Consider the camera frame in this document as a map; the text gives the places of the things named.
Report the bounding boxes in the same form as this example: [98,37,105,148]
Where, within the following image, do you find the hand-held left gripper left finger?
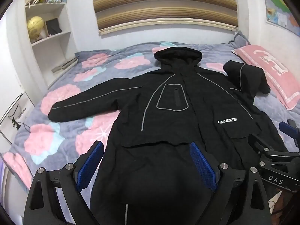
[23,140,105,225]

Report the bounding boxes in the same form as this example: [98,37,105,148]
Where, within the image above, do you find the white paper bag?
[0,92,35,146]

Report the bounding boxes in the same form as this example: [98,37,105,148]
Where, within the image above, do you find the wall map poster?
[261,0,300,37]

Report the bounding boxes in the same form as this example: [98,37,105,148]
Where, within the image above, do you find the black hooded jacket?
[47,47,290,225]

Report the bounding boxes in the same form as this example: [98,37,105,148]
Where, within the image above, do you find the golden globe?
[26,16,45,41]

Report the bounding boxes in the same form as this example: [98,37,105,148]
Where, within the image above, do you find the brown striped window blind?
[90,0,239,35]

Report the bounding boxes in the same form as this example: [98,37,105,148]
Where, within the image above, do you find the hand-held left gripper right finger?
[189,142,273,225]

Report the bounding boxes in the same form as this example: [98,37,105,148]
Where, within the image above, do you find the grey pink floral blanket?
[0,41,300,193]

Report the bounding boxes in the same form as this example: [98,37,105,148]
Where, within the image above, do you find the white bookshelf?
[25,0,73,87]

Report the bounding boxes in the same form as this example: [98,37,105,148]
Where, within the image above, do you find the grey pillow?
[228,31,252,50]

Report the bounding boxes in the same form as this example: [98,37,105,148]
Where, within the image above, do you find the pink pillow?
[231,44,300,111]

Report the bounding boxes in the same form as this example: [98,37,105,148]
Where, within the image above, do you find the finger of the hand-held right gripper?
[248,134,275,155]
[279,119,300,148]

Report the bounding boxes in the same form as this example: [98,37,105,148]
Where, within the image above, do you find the grey books on ledge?
[52,57,78,73]

